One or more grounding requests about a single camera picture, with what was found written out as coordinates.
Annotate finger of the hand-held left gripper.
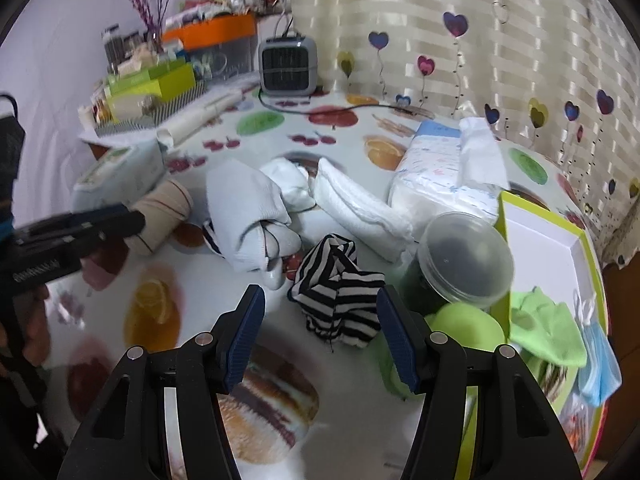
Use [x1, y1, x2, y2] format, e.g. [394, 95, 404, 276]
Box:
[15, 211, 147, 246]
[62, 203, 128, 226]

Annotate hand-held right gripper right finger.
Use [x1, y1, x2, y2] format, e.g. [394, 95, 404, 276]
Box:
[376, 284, 583, 480]

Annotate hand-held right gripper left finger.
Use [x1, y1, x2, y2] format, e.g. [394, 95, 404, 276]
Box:
[57, 284, 267, 480]

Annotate black white striped cloth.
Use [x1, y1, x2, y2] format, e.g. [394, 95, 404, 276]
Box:
[201, 219, 224, 256]
[289, 234, 387, 350]

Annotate pale blue sock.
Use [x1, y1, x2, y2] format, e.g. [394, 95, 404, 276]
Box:
[205, 157, 303, 291]

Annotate light green cloth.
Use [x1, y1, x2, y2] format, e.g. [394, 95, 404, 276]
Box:
[510, 287, 588, 368]

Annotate yellow-green box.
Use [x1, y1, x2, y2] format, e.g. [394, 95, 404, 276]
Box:
[495, 190, 608, 471]

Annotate clear red snack packet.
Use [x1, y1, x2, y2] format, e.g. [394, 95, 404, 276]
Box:
[560, 395, 597, 457]

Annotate blue face mask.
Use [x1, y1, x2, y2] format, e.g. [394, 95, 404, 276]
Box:
[572, 290, 623, 408]

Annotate person's left forearm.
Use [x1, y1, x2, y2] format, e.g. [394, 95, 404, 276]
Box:
[0, 350, 66, 480]

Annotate person's left hand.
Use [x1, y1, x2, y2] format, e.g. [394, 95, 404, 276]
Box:
[20, 285, 52, 368]

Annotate wet wipes pack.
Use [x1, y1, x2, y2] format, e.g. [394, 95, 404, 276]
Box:
[72, 140, 166, 213]

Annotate fruit print tablecloth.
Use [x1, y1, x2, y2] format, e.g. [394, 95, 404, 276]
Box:
[42, 87, 608, 480]

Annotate clear jar with dark contents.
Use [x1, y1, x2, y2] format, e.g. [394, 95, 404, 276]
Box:
[400, 211, 516, 311]

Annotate grey zigzag box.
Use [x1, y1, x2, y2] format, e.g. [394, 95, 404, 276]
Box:
[94, 80, 207, 137]

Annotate white paper roll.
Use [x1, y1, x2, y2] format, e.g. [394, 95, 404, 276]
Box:
[156, 90, 241, 148]

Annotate white folded towel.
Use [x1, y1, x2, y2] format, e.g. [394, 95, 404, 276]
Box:
[310, 157, 416, 263]

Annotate lime green box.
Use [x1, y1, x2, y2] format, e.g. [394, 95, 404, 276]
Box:
[107, 62, 197, 106]

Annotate dark glass jars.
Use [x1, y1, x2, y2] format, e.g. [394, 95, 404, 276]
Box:
[102, 24, 142, 68]

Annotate white blue tissue pack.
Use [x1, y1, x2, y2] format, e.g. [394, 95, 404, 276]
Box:
[387, 117, 511, 226]

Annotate clear bin with orange lid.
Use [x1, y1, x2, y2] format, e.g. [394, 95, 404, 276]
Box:
[162, 14, 258, 81]

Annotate purple decorative branches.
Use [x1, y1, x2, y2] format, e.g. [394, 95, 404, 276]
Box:
[107, 0, 188, 53]

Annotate wooden wardrobe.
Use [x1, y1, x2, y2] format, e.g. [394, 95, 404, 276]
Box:
[597, 247, 640, 466]

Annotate grey space heater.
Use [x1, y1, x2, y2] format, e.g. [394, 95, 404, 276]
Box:
[257, 32, 319, 98]

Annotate heart print curtain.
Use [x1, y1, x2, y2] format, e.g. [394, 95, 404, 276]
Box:
[290, 0, 640, 266]

